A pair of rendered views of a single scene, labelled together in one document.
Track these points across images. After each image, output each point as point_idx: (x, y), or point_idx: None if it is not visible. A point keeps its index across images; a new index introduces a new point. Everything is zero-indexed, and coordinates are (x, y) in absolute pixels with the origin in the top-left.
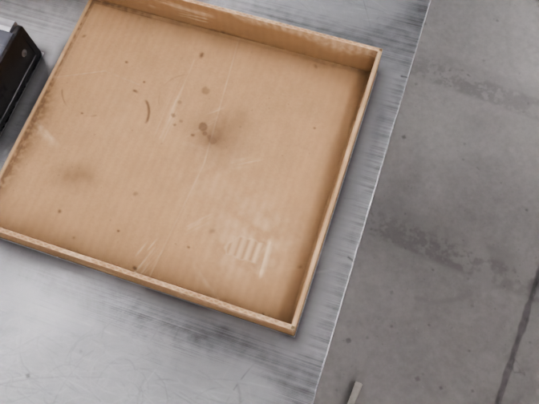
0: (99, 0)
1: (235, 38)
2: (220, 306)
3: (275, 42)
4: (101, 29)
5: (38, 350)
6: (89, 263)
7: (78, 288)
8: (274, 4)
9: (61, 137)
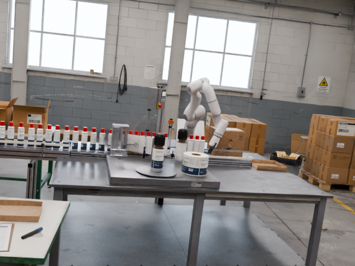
0: None
1: (261, 163)
2: (281, 167)
3: (265, 162)
4: None
5: (270, 172)
6: (270, 166)
7: (269, 170)
8: None
9: (256, 166)
